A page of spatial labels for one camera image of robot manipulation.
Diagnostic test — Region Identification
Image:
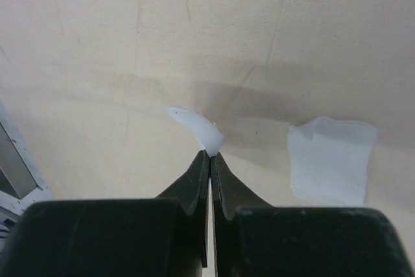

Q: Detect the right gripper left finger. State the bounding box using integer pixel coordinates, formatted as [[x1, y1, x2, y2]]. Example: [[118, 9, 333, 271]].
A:
[[1, 151, 210, 276]]

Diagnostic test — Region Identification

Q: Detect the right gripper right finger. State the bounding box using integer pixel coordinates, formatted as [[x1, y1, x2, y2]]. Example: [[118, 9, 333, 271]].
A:
[[209, 155, 414, 276]]

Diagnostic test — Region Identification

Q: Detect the white gauze pad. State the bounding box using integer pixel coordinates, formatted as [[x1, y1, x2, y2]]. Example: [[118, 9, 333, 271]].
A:
[[166, 106, 224, 157], [287, 117, 377, 206]]

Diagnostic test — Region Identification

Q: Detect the beige surgical cloth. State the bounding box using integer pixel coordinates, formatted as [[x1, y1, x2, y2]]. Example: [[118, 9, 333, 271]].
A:
[[0, 0, 415, 208]]

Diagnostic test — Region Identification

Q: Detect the metal instrument tray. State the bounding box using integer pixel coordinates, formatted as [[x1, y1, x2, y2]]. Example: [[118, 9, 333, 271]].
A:
[[0, 121, 43, 200]]

